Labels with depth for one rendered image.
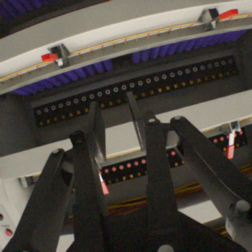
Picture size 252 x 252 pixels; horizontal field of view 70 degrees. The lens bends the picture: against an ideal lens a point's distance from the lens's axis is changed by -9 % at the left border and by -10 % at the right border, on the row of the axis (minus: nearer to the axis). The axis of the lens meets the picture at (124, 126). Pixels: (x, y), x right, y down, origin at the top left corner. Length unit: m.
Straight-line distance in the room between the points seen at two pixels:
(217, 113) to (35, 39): 0.33
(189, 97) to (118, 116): 0.20
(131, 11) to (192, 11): 0.10
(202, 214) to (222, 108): 0.22
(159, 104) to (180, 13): 0.26
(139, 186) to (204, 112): 0.33
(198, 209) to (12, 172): 0.37
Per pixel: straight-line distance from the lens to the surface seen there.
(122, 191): 0.60
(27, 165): 0.39
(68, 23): 0.34
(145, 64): 0.48
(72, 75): 0.43
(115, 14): 0.34
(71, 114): 0.50
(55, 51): 0.36
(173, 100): 0.54
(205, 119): 0.36
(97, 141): 0.16
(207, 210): 0.45
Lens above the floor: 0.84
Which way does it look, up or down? 13 degrees up
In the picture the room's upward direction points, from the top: 164 degrees clockwise
